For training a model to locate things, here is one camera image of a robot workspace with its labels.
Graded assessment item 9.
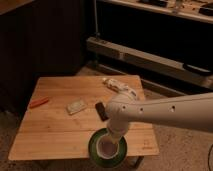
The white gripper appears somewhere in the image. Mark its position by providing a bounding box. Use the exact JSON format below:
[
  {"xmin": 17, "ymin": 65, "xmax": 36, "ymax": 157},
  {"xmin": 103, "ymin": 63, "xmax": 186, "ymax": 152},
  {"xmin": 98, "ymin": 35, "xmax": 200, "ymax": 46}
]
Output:
[{"xmin": 108, "ymin": 130, "xmax": 125, "ymax": 143}]

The black object on shelf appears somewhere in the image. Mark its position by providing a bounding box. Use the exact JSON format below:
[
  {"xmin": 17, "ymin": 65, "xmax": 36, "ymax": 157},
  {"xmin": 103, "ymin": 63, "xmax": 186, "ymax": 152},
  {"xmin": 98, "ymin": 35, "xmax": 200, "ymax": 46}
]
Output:
[{"xmin": 182, "ymin": 63, "xmax": 213, "ymax": 76}]

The white ceramic cup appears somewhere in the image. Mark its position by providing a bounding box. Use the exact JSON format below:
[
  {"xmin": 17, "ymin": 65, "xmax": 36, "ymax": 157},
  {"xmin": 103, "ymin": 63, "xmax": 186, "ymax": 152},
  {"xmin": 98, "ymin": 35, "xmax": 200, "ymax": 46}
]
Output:
[{"xmin": 96, "ymin": 135, "xmax": 119, "ymax": 159}]

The vertical metal pole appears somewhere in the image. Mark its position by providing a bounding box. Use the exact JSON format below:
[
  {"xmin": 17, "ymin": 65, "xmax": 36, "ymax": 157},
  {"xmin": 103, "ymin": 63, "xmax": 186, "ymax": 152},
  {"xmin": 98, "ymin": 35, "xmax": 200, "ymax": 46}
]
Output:
[{"xmin": 93, "ymin": 0, "xmax": 100, "ymax": 39}]

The pale rectangular sponge block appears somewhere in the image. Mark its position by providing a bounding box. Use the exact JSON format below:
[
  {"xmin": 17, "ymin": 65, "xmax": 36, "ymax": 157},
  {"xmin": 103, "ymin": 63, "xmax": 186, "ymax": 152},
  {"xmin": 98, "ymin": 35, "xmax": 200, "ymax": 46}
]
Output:
[{"xmin": 66, "ymin": 99, "xmax": 87, "ymax": 115}]

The grey metal shelf rail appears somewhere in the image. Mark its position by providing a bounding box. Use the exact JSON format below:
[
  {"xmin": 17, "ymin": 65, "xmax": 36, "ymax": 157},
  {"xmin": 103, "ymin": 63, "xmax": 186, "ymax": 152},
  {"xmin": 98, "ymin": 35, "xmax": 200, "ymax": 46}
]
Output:
[{"xmin": 86, "ymin": 37, "xmax": 213, "ymax": 90}]

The upper cluttered shelf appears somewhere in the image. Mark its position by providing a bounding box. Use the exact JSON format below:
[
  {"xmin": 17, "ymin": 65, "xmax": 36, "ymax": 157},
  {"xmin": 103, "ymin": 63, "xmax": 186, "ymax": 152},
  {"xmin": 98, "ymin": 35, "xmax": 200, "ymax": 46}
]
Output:
[{"xmin": 100, "ymin": 0, "xmax": 213, "ymax": 24}]

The wooden table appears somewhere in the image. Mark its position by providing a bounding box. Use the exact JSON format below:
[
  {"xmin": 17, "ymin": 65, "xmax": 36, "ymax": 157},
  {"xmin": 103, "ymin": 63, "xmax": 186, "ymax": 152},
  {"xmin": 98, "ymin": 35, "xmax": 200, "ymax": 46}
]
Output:
[{"xmin": 7, "ymin": 75, "xmax": 160, "ymax": 162}]

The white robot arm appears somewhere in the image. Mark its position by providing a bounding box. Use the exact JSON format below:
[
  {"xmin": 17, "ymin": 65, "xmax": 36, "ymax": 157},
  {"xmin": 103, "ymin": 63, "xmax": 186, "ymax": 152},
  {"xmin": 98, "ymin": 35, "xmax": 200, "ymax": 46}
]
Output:
[{"xmin": 105, "ymin": 92, "xmax": 213, "ymax": 142}]

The green ceramic bowl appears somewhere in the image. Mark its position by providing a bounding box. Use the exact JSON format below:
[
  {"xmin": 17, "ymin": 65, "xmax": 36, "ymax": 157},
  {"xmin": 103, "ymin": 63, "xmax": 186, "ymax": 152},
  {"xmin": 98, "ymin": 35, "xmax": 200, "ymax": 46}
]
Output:
[{"xmin": 88, "ymin": 128, "xmax": 127, "ymax": 168}]

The black rectangular remote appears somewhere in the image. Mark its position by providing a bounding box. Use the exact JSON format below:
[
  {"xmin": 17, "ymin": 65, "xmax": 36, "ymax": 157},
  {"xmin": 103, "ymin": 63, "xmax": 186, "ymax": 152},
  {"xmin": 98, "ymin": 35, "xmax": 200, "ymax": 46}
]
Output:
[{"xmin": 95, "ymin": 102, "xmax": 108, "ymax": 121}]

